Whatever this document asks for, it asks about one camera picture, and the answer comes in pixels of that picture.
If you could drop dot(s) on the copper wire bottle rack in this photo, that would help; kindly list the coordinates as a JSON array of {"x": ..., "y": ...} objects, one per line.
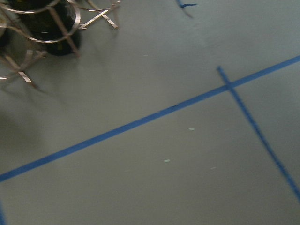
[{"x": 19, "y": 49}]

